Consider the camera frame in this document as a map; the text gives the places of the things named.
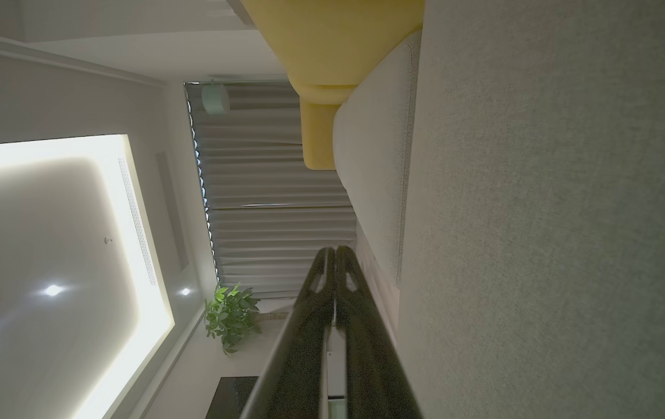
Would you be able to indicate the grey pleated curtain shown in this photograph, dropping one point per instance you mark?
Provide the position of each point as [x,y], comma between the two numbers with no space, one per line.
[274,192]

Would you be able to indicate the recessed ceiling spotlight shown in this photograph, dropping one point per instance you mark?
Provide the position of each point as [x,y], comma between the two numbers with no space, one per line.
[53,290]
[185,291]

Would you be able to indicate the green potted plant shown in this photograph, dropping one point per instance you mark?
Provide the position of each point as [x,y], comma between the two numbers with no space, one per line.
[230,317]

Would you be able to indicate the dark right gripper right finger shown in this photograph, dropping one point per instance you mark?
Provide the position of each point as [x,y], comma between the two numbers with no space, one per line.
[373,372]

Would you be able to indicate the long ceiling air vent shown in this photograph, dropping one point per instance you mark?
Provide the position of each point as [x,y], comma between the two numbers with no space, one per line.
[137,221]

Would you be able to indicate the yellow upholstered seat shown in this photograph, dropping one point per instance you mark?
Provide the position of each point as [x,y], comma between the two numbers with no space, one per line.
[332,41]

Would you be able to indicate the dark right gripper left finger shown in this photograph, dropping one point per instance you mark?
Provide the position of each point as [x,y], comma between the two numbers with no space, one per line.
[297,361]

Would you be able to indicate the large grey sofa seat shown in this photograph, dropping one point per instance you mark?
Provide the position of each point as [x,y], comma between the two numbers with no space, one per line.
[553,209]

